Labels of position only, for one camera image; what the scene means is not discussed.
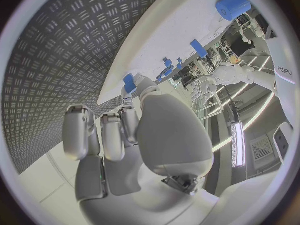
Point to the large blue cylinder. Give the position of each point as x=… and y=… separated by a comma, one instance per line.
x=233, y=5

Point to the white task board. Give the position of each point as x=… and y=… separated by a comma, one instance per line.
x=168, y=31

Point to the small blue peg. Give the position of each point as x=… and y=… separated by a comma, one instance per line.
x=179, y=63

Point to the small blue plug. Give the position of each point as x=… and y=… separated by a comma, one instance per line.
x=167, y=62

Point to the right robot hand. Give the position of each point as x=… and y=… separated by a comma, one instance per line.
x=173, y=135

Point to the long blue cylinder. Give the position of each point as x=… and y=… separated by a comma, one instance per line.
x=199, y=47

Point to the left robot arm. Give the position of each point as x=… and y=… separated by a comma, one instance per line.
x=236, y=74

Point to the glowing light bar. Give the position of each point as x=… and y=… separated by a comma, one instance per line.
x=238, y=144

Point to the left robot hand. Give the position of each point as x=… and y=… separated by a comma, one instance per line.
x=204, y=87

